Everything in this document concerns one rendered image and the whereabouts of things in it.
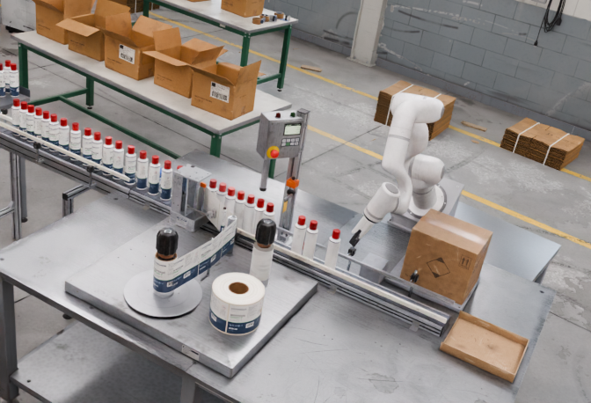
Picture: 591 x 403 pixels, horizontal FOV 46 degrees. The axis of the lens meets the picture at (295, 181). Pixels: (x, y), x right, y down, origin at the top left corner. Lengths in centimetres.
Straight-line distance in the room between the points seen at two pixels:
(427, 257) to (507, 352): 51
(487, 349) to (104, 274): 158
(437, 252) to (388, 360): 56
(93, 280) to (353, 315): 107
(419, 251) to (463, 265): 20
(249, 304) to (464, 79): 622
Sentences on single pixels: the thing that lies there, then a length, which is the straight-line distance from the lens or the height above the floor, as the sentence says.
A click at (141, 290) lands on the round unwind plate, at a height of 89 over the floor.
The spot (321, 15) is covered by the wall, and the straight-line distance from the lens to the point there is 934.
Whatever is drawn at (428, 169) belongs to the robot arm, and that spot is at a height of 129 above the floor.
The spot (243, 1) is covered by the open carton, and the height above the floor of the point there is 93.
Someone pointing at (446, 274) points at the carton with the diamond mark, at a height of 97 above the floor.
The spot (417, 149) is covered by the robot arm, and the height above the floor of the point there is 140.
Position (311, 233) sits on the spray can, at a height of 104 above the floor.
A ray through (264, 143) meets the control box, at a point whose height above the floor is 136.
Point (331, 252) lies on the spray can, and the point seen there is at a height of 98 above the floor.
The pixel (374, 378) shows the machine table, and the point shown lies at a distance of 274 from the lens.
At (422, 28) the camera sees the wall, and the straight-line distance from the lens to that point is 864.
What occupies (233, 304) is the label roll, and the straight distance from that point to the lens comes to 263.
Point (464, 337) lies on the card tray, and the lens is 306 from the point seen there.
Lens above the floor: 263
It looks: 27 degrees down
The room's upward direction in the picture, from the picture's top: 9 degrees clockwise
